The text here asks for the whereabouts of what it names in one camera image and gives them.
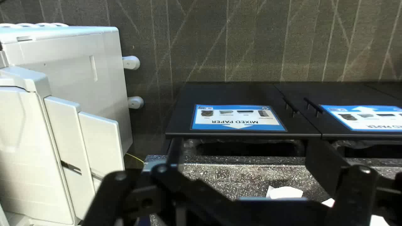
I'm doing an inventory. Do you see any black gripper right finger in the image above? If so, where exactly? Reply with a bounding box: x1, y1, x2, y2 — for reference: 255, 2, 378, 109
305, 139, 402, 226

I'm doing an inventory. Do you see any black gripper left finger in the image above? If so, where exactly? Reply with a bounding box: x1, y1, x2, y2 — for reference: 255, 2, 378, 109
80, 163, 221, 226

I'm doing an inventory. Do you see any small white paper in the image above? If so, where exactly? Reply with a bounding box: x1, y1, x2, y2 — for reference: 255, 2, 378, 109
265, 184, 304, 200

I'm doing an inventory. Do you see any black bin liner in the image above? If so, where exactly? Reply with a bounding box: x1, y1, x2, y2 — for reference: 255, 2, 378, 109
334, 139, 402, 159
183, 136, 306, 158

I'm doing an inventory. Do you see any black bin cabinet door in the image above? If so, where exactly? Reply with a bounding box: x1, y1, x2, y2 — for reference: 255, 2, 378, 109
275, 80, 402, 140

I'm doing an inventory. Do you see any black recycling bin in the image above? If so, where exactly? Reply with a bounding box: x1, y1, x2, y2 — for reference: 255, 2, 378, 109
164, 80, 324, 140

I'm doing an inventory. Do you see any blue mixed paper label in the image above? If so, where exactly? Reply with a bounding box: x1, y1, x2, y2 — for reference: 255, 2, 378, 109
190, 102, 287, 133
320, 104, 402, 133

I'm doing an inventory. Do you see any large white office printer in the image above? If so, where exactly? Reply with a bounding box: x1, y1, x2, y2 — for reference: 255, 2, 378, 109
0, 22, 144, 226

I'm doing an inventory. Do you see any yellow cable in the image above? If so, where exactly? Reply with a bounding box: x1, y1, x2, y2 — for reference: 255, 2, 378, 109
124, 151, 147, 165

